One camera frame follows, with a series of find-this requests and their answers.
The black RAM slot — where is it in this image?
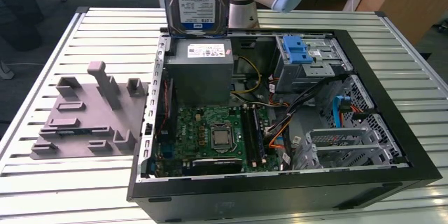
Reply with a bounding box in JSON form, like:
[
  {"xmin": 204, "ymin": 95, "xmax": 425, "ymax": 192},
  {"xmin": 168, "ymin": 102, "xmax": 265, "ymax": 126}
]
[{"xmin": 241, "ymin": 104, "xmax": 256, "ymax": 164}]

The dark office chair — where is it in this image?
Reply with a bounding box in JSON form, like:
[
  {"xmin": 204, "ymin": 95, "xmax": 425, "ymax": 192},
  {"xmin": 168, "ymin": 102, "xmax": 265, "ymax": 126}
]
[{"xmin": 0, "ymin": 0, "xmax": 45, "ymax": 51}]

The black CPU socket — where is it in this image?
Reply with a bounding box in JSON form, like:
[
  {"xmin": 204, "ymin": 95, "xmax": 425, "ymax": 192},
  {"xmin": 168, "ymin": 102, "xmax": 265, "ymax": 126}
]
[{"xmin": 208, "ymin": 123, "xmax": 240, "ymax": 156}]

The black graphics card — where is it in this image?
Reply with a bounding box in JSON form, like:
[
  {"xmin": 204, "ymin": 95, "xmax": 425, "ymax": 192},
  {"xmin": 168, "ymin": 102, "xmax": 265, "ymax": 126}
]
[{"xmin": 181, "ymin": 157, "xmax": 244, "ymax": 176}]

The blue plastic drive latch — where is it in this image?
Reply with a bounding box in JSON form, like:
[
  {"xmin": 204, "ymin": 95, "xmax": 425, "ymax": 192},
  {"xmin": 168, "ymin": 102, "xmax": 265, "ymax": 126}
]
[{"xmin": 282, "ymin": 36, "xmax": 314, "ymax": 65}]

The orange data wire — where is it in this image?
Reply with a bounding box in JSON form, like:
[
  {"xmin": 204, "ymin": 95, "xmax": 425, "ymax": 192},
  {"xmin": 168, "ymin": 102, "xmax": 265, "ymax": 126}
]
[{"xmin": 268, "ymin": 132, "xmax": 286, "ymax": 152}]

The RAM stick in motherboard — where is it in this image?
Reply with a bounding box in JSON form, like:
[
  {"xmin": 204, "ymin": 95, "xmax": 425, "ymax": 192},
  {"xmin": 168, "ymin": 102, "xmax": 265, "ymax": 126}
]
[{"xmin": 252, "ymin": 107, "xmax": 266, "ymax": 163}]

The metal optical drive cage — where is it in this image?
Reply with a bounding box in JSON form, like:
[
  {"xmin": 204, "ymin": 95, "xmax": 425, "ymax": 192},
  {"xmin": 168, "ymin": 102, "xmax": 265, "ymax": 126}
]
[{"xmin": 272, "ymin": 34, "xmax": 353, "ymax": 93}]

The yellow wire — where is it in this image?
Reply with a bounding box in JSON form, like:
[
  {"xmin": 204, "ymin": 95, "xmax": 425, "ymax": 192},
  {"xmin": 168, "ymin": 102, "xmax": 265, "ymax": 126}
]
[{"xmin": 229, "ymin": 55, "xmax": 262, "ymax": 95}]

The grey parts rack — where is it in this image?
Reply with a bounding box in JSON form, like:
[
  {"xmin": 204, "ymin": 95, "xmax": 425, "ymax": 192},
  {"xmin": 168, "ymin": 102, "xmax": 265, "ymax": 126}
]
[{"xmin": 29, "ymin": 60, "xmax": 148, "ymax": 161}]

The black cable bundle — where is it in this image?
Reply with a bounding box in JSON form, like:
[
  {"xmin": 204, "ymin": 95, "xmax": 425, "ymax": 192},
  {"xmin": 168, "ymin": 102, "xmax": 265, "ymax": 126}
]
[{"xmin": 268, "ymin": 76, "xmax": 337, "ymax": 135}]

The orange red power wire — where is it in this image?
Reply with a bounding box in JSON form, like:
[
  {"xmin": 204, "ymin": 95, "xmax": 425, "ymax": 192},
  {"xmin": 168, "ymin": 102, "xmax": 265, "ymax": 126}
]
[{"xmin": 344, "ymin": 105, "xmax": 377, "ymax": 120}]

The silver CPU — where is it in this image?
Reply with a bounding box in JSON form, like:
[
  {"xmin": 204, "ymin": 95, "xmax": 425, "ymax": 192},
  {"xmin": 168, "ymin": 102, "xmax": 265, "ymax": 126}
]
[{"xmin": 210, "ymin": 130, "xmax": 232, "ymax": 148}]

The black open PC case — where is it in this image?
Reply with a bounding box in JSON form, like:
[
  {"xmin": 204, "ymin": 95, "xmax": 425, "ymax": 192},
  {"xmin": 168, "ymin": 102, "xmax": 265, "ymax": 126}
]
[{"xmin": 125, "ymin": 26, "xmax": 442, "ymax": 223}]

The blue data wire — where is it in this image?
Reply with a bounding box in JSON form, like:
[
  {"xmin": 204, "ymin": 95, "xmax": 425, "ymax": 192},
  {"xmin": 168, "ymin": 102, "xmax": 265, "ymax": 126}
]
[{"xmin": 332, "ymin": 94, "xmax": 353, "ymax": 130}]

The metal disk bay cage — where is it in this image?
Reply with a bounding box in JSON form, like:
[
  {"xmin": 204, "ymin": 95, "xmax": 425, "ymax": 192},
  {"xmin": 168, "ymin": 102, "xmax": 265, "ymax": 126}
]
[{"xmin": 296, "ymin": 126, "xmax": 410, "ymax": 171}]

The green motherboard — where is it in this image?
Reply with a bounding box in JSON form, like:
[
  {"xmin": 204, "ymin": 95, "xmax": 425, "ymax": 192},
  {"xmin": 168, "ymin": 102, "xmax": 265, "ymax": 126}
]
[{"xmin": 153, "ymin": 104, "xmax": 281, "ymax": 177}]

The grey power supply unit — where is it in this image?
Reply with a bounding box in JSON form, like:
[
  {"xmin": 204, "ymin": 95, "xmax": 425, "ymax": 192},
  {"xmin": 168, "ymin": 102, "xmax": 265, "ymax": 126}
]
[{"xmin": 164, "ymin": 37, "xmax": 234, "ymax": 108}]

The wooden cabinet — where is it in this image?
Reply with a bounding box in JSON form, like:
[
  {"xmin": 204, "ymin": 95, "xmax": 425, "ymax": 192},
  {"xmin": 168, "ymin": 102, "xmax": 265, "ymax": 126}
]
[{"xmin": 358, "ymin": 0, "xmax": 448, "ymax": 45}]

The grey stand foot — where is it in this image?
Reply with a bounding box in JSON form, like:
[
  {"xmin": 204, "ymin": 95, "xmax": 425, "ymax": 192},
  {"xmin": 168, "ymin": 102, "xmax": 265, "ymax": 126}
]
[{"xmin": 0, "ymin": 61, "xmax": 14, "ymax": 80}]

